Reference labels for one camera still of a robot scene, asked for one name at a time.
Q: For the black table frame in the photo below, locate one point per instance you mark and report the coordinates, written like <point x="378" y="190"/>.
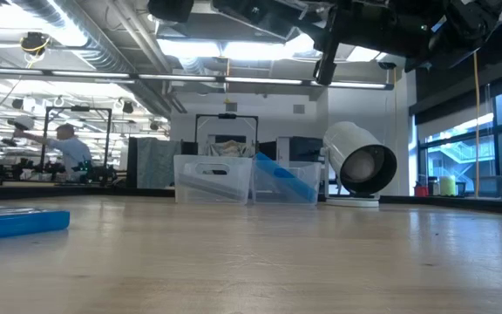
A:
<point x="81" y="192"/>

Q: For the red container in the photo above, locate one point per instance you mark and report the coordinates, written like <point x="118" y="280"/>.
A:
<point x="421" y="191"/>

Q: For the person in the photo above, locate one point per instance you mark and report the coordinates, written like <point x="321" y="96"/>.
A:
<point x="74" y="150"/>

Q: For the black rectangular stand frame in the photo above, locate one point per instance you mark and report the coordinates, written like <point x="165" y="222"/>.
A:
<point x="227" y="116"/>

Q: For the yellow-green container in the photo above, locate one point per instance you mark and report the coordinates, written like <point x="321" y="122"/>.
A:
<point x="447" y="186"/>

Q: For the black distant station frame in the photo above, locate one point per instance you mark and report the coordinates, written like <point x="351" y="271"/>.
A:
<point x="90" y="109"/>

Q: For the clear plastic bin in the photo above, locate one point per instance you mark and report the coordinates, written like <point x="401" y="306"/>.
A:
<point x="181" y="161"/>
<point x="307" y="172"/>

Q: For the ceiling light tube rail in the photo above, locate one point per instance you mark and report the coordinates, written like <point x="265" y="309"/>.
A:
<point x="259" y="80"/>

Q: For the grey fabric partition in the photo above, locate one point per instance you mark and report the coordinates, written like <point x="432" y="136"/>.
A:
<point x="153" y="165"/>

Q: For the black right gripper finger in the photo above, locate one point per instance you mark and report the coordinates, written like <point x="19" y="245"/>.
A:
<point x="255" y="11"/>

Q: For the beige crumpled cloth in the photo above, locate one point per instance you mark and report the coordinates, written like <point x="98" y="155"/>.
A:
<point x="231" y="149"/>

